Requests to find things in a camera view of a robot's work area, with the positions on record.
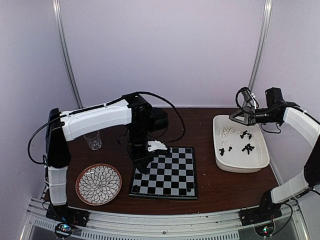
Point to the right aluminium frame post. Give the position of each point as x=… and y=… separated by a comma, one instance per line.
x=263, y=35

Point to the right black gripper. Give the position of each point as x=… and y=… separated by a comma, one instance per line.
x=238, y=113

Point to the aluminium frame post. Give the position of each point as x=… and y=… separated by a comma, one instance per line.
x=65, y=52
x=263, y=35

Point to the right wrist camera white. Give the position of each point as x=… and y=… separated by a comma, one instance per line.
x=248, y=97

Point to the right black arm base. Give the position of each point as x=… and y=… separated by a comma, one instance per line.
x=252, y=216

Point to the black and grey chessboard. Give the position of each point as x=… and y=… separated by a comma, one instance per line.
x=169, y=177

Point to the clear drinking glass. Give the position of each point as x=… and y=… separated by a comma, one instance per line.
x=93, y=140

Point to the floral patterned plate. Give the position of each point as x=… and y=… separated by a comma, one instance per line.
x=98, y=184

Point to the white plastic tub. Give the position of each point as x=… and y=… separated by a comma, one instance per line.
x=237, y=161

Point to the black chess pieces in tub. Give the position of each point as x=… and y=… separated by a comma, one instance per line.
x=241, y=142

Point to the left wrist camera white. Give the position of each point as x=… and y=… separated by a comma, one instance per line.
x=156, y=145

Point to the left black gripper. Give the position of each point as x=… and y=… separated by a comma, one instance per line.
x=146, y=160

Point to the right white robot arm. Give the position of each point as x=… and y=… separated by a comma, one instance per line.
x=308, y=129

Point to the left aluminium frame post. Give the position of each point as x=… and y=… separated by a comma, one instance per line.
x=65, y=52

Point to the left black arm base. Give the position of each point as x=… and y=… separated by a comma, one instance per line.
x=67, y=216

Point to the pile of white chess pieces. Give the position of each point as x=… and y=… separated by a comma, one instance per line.
x=226, y=135

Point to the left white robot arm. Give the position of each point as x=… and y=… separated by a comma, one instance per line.
x=130, y=110

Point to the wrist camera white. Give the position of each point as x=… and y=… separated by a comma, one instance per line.
x=248, y=97
x=156, y=145

